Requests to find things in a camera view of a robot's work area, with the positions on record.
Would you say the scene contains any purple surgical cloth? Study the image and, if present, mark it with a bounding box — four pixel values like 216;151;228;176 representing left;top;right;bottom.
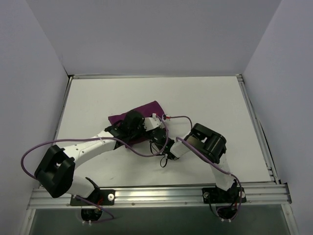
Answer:
105;101;166;141

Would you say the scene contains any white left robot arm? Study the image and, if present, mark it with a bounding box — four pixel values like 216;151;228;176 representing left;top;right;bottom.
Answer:
34;111;154;205

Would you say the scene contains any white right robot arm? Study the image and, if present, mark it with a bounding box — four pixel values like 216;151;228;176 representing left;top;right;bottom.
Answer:
149;123;235;202

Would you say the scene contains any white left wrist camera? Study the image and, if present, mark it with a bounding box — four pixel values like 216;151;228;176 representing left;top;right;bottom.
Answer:
144;113;161;132

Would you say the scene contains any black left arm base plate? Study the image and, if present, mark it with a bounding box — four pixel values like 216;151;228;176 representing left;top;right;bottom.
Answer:
70;189;115;206

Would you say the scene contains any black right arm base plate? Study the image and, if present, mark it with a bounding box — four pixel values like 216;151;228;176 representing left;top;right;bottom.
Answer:
201;187;240;204

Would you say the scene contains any aluminium right rail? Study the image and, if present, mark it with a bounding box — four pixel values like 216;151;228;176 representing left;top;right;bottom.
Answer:
236;74;282;184

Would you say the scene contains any aluminium rail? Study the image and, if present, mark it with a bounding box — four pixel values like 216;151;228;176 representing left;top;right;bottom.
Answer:
27;182;291;209
236;74;282;184

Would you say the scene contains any aluminium front rail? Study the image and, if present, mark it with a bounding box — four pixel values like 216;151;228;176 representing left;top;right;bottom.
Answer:
27;182;291;209

